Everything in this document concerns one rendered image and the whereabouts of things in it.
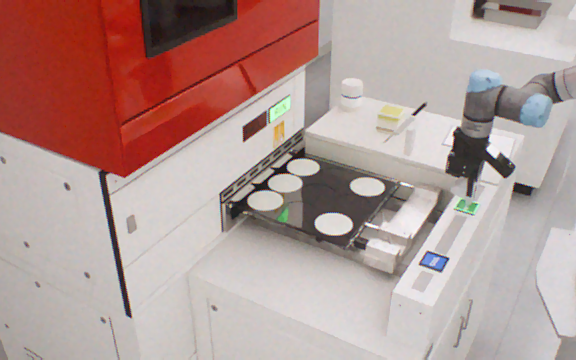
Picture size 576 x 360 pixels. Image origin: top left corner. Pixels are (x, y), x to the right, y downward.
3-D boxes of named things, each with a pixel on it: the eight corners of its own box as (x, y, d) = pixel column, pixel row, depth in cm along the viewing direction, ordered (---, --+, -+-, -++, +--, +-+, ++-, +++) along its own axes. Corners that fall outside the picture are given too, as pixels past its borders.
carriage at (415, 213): (363, 264, 153) (364, 255, 152) (414, 196, 180) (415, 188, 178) (392, 274, 150) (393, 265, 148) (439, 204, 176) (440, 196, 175)
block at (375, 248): (365, 253, 152) (366, 244, 151) (370, 246, 155) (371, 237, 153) (394, 263, 149) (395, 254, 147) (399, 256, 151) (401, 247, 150)
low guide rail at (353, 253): (251, 223, 174) (251, 214, 172) (255, 220, 175) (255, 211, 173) (415, 283, 151) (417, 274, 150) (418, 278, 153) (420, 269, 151)
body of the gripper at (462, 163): (453, 163, 156) (459, 121, 150) (485, 171, 152) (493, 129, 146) (444, 176, 151) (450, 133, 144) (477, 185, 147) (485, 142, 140)
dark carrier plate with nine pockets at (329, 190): (233, 206, 168) (233, 204, 168) (295, 154, 193) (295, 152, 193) (344, 245, 153) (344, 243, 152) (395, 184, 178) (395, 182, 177)
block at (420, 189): (411, 194, 176) (412, 185, 174) (415, 188, 178) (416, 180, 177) (437, 201, 172) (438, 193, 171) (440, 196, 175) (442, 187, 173)
